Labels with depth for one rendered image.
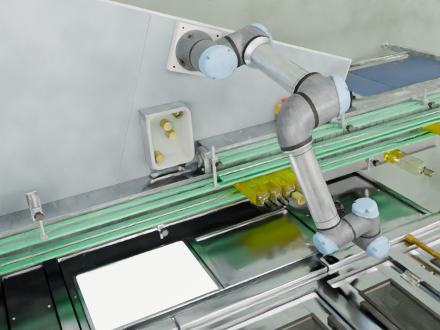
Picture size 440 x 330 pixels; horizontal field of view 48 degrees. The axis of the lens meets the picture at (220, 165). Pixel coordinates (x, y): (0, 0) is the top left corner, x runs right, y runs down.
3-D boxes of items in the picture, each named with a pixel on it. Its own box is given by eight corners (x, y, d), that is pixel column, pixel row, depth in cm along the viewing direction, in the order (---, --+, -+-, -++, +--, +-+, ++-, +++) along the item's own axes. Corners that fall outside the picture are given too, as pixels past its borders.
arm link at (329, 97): (217, 31, 171) (314, 105, 134) (253, 15, 175) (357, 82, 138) (222, 61, 179) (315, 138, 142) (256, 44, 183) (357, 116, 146)
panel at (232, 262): (72, 281, 173) (95, 347, 146) (70, 275, 172) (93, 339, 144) (287, 208, 207) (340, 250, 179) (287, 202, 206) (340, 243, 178)
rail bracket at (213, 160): (204, 179, 194) (219, 192, 184) (201, 140, 186) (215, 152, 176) (211, 177, 195) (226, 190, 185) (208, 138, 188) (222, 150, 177)
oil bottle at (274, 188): (245, 182, 204) (272, 205, 187) (244, 170, 202) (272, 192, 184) (256, 179, 206) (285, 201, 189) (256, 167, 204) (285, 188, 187)
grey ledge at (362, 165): (263, 188, 223) (277, 200, 214) (263, 171, 219) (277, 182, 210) (420, 139, 258) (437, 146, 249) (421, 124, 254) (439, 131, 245)
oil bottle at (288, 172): (268, 175, 209) (298, 197, 191) (268, 163, 206) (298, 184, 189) (280, 171, 211) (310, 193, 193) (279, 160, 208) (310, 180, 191)
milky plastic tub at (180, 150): (146, 163, 194) (153, 171, 187) (138, 109, 184) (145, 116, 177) (186, 152, 201) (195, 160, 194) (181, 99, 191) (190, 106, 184)
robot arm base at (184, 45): (181, 25, 176) (192, 30, 168) (217, 34, 184) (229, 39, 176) (171, 66, 181) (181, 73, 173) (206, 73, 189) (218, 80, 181)
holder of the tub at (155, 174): (148, 174, 197) (154, 182, 191) (138, 109, 185) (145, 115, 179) (187, 163, 204) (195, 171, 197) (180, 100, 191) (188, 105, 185)
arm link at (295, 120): (272, 109, 133) (334, 262, 144) (305, 93, 135) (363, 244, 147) (255, 109, 143) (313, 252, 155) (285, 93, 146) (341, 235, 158)
